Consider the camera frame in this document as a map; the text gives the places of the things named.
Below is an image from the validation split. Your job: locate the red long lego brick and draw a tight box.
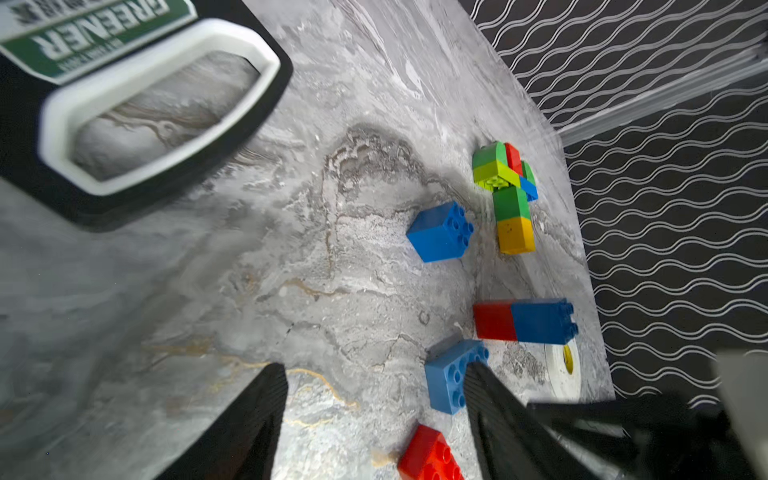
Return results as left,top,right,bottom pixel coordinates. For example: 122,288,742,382
397,424,464,480

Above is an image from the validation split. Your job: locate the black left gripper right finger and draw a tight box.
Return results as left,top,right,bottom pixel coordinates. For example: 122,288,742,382
463,361,595,479

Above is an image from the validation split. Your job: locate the yellow square lego brick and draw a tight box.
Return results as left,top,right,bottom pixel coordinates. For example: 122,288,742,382
497,217,536,255

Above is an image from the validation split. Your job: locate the red square lego brick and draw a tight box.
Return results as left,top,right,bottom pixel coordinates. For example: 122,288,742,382
473,301,518,342

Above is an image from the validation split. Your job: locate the blue square lego brick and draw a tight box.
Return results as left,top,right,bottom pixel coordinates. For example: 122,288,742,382
510,298,579,345

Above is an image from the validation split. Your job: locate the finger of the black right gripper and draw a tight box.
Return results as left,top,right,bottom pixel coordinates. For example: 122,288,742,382
526,395,697,429

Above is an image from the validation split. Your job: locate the green small lego brick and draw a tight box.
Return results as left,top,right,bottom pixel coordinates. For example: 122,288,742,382
492,186,531,222
472,141,508,169

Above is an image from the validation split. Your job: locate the lime green long lego brick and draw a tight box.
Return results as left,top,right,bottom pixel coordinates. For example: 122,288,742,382
473,160,521,193

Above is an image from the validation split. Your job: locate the light blue long lego brick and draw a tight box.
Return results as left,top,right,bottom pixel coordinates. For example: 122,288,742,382
424,340,490,415

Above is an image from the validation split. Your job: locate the white tape roll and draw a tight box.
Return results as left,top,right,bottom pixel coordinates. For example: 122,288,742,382
545,339,582,402

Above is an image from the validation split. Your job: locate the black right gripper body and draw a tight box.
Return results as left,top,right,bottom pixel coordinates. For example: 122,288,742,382
599,395,758,479

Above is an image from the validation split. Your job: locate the green lego brick back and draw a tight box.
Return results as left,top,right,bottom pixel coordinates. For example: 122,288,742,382
521,160,536,185

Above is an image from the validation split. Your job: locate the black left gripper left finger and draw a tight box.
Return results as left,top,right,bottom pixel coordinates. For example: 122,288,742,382
157,363,288,479

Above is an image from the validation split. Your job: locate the black socket set holder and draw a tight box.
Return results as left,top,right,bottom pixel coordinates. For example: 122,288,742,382
1,1,293,231

